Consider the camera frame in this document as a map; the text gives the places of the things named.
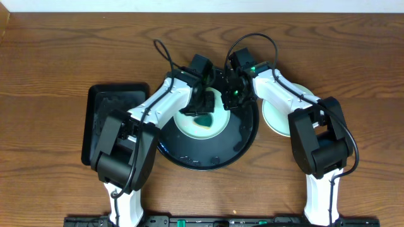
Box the round black tray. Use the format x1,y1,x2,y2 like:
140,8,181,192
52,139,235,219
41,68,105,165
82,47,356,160
156,66,259,172

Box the green yellow sponge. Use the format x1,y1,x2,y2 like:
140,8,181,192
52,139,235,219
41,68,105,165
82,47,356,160
193,114,213,129

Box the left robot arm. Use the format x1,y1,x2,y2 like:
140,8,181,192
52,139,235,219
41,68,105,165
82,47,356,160
90,54,215,226

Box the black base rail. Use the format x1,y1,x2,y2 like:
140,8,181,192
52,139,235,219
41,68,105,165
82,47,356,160
63,216,380,227

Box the light green plate bottom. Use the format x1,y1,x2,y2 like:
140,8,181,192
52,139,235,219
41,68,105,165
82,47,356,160
257,81,311,137

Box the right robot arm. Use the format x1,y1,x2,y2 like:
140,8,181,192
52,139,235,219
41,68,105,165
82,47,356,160
222,48,354,226

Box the light green plate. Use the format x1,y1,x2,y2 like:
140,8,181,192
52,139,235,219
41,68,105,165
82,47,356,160
174,88,230,139
257,81,311,137

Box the rectangular black tray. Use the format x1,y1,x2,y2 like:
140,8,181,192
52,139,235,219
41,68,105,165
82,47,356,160
81,83,149,166

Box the light green plate top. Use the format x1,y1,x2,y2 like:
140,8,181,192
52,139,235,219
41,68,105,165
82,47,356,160
174,88,230,139

